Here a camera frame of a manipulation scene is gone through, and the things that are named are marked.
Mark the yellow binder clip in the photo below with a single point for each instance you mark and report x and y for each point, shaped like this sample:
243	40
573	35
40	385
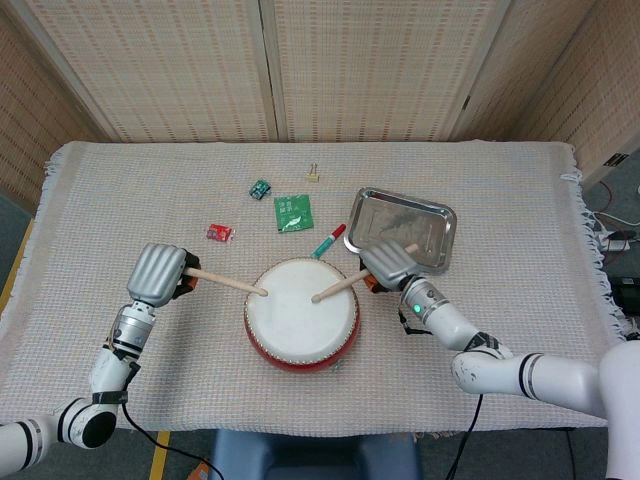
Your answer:
312	175

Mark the wooden drumstick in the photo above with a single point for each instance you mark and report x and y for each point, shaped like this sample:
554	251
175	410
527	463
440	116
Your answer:
340	287
230	282

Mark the blue padded seat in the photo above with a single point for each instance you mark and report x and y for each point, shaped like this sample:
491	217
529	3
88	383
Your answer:
310	455

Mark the stainless steel rectangular tray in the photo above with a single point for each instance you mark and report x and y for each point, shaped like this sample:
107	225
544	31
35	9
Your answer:
400	215

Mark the black screen hinge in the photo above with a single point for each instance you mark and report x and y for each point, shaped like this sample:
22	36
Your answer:
466	102

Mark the beige woven tablecloth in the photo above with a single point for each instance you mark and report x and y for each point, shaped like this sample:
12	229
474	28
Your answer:
125	200

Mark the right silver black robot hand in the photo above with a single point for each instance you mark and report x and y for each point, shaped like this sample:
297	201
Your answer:
392	265

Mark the white power strip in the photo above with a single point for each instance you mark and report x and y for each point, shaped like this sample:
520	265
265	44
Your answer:
616	244

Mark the black box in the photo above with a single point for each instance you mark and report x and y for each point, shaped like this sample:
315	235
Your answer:
627	297

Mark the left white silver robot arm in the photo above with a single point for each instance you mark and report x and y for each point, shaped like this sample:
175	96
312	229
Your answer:
110	365

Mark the teal marker with red cap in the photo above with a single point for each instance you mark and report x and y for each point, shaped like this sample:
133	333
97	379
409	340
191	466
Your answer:
327	242

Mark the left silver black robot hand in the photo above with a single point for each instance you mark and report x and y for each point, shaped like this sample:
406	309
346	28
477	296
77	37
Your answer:
155	272

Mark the green sachet packet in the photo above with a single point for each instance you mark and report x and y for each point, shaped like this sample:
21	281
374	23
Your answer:
293	212

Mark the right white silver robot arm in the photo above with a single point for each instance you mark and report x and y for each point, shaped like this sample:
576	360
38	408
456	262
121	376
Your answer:
500	370

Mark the red drum with white head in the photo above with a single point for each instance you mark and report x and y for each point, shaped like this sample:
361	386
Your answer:
300	330

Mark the bamboo folding screen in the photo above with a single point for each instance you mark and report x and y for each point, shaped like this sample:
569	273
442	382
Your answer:
175	65

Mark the red candy wrapper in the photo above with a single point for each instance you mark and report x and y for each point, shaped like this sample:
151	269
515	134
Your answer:
220	233

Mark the orange packet on floor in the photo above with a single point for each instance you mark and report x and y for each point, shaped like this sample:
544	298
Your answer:
201	467

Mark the teal candy wrapper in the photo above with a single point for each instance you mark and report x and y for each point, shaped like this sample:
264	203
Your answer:
260	189

